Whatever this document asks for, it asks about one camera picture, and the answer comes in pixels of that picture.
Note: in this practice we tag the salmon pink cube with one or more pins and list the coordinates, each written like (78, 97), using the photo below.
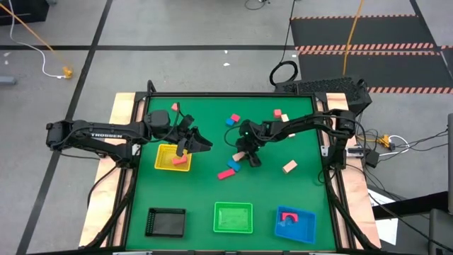
(174, 106)
(277, 113)

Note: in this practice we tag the wooden side board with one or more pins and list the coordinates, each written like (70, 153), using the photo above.
(355, 187)
(122, 106)

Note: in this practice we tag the natural wood block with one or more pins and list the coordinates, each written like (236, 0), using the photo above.
(289, 166)
(239, 156)
(291, 135)

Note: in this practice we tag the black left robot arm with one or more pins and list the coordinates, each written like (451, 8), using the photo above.
(106, 132)

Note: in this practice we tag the white paper sheet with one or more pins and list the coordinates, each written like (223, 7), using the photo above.
(387, 230)

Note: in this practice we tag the black plastic basket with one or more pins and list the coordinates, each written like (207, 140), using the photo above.
(166, 223)

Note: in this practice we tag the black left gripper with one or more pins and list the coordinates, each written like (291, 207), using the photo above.
(184, 127)

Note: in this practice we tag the grey flat object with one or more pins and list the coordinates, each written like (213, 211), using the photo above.
(7, 80)

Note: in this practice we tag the black hazard striped floor mat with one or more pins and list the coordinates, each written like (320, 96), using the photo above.
(389, 32)

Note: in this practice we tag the salmon pink rectangular block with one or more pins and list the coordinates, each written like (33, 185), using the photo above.
(179, 161)

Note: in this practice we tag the black beam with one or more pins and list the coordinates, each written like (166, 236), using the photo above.
(410, 205)

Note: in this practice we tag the yellow plastic basket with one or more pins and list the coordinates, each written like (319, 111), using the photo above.
(164, 159)

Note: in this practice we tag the black cabinet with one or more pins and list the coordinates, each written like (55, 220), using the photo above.
(21, 12)

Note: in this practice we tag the black power adapter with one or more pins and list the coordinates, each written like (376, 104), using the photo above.
(371, 158)

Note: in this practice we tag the blue plastic basket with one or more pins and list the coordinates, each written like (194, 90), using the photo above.
(301, 230)

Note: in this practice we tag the yellow power plug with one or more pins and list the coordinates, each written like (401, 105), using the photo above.
(384, 141)

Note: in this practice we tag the blue rectangular block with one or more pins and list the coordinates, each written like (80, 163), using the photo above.
(234, 165)

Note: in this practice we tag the black table frame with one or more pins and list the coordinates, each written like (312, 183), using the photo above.
(230, 95)

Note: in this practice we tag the grey box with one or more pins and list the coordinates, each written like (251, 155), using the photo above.
(442, 230)

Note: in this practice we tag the red rectangular block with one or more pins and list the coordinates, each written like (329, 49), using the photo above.
(226, 174)

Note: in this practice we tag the black keyboard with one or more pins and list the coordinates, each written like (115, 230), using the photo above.
(318, 85)

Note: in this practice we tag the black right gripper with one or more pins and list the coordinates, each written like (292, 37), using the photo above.
(251, 134)

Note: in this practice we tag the blue cube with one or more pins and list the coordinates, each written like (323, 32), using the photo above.
(230, 122)

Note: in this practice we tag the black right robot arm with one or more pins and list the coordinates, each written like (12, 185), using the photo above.
(304, 122)

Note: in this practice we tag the red arch block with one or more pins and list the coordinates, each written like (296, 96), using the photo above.
(289, 215)

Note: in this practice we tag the green plastic basket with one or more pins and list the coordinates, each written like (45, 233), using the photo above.
(233, 217)

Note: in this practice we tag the red cube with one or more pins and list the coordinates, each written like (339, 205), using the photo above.
(235, 117)

